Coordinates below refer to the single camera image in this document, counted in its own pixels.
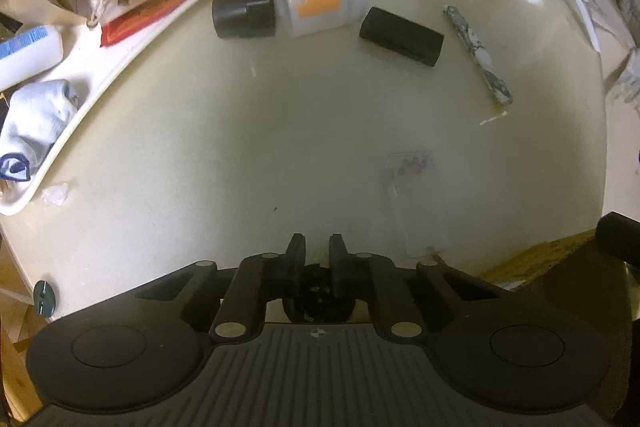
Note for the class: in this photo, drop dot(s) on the white rolled sock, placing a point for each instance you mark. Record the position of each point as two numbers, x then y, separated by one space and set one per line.
35 122

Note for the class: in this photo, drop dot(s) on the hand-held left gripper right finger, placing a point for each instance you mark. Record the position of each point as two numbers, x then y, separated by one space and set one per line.
340 257

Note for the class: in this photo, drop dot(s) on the small black round object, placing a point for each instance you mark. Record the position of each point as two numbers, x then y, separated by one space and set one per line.
320 302

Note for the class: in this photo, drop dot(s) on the clear phone case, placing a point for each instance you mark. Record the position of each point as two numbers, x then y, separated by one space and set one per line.
417 212

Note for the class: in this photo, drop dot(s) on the white plastic tray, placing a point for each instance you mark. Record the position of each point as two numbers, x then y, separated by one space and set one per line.
80 52

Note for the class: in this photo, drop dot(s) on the clear plastic scrap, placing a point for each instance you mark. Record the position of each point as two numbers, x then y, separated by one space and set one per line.
56 195

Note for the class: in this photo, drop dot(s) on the small white paper strip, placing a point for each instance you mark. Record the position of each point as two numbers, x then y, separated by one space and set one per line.
492 118

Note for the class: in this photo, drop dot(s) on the red flat packet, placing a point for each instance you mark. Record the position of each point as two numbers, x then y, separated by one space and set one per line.
130 24

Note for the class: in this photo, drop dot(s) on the marbled grey pen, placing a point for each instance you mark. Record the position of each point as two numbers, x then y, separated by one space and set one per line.
475 49

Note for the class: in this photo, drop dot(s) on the green round disc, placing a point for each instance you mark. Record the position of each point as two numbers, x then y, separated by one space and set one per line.
45 299

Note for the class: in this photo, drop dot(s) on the white and blue tube bottle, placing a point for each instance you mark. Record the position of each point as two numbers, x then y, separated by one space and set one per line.
30 54

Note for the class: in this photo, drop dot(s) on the brown cardboard box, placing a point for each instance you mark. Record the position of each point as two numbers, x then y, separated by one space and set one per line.
540 257

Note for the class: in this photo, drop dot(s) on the black rectangular box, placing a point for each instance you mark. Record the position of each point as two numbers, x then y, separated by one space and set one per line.
400 36

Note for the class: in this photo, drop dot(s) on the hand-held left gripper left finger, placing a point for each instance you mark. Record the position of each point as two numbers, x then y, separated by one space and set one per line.
295 257

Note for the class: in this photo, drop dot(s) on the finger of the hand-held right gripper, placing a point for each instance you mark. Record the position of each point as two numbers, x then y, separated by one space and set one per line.
620 242

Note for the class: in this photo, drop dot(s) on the white jar with orange label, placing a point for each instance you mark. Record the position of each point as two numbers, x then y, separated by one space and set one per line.
310 2

